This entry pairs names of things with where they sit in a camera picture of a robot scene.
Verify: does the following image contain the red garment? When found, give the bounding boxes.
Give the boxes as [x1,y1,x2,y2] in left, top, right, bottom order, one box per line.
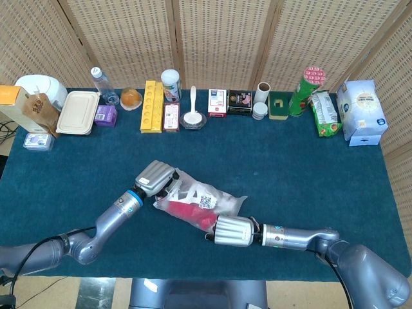
[160,180,239,231]

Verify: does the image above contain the small white jar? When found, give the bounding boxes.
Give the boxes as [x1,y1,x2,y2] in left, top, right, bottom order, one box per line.
[252,102,269,121]

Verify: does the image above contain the black printed box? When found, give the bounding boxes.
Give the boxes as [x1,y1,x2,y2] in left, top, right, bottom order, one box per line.
[227,89,254,117]

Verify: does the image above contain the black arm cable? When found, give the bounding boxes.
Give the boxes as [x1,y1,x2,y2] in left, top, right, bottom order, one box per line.
[0,225,97,309]
[305,247,351,309]

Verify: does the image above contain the white kitchen appliance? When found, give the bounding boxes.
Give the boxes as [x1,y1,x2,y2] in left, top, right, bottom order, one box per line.
[14,74,68,112]

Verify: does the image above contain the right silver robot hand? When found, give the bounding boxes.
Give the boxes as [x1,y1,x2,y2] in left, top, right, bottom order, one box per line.
[205,215,262,248]

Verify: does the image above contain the purple carton box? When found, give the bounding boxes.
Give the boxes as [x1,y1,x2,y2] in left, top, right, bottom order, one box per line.
[94,104,118,128]

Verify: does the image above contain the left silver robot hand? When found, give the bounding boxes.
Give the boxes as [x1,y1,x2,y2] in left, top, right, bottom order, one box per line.
[134,160,180,198]

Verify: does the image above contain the red and white box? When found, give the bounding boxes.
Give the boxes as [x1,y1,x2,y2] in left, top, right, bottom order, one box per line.
[207,88,228,118]

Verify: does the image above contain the white QR code label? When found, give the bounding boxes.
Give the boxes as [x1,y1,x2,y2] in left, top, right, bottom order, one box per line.
[199,195,217,210]

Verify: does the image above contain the green and yellow sponge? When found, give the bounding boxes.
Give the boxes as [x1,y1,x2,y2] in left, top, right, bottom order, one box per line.
[267,91,290,121]

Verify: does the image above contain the white paper roll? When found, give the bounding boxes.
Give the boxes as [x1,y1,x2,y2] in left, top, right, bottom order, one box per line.
[256,82,271,104]

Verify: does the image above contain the patterned dark bowl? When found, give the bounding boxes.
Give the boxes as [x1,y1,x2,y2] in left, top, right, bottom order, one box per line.
[179,111,207,131]

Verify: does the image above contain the clear plastic water bottle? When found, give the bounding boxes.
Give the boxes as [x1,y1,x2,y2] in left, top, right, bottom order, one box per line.
[90,66,120,106]

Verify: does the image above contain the wicker folding screen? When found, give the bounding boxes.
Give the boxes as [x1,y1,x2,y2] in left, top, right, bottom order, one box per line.
[0,0,412,232]

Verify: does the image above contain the green snack bag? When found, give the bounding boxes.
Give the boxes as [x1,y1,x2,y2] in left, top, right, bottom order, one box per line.
[310,89,342,138]

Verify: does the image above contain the white rice spoon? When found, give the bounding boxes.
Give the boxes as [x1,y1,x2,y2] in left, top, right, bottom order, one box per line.
[182,85,202,125]

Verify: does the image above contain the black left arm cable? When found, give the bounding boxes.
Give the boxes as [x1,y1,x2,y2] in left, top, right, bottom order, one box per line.
[0,225,97,309]

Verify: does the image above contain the white printed canister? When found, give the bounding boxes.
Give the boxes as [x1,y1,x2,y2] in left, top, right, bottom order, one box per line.
[160,69,182,104]

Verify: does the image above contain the orange and white carton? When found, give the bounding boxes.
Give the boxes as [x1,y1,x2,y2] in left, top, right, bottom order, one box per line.
[0,85,38,133]

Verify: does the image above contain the green chips can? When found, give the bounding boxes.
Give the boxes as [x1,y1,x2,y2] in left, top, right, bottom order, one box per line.
[288,66,327,117]

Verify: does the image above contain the white cardboard box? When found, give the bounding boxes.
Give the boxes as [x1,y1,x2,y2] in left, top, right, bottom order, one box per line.
[348,133,382,147]

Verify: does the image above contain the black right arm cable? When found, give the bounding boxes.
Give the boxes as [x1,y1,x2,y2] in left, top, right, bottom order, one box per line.
[305,247,351,309]

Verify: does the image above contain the brown paper pouch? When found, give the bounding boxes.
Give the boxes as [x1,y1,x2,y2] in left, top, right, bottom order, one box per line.
[23,93,61,138]

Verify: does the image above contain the clear box of wipes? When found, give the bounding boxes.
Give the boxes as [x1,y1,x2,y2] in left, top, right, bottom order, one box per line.
[23,132,55,152]

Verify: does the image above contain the frosted plastic zip bag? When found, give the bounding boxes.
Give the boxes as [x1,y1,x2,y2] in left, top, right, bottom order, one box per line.
[153,167,248,234]

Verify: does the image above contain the yellow plastic mould tray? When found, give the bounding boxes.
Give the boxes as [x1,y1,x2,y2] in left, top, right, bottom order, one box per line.
[140,80,165,134]

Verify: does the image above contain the maroon box with pink label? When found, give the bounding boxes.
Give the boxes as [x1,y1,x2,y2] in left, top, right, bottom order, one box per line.
[162,102,181,133]

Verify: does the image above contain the grey robot torso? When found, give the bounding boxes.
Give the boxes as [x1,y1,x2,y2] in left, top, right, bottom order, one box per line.
[128,278,270,309]

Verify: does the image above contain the black floor cables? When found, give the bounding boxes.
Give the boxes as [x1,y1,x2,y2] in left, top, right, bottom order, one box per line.
[0,120,20,145]

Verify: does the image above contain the beige lidded lunch box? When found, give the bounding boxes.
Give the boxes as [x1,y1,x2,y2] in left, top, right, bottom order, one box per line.
[55,90,101,136]

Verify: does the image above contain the orange jelly cup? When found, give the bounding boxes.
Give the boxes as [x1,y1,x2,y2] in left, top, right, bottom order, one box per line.
[120,86,144,112]

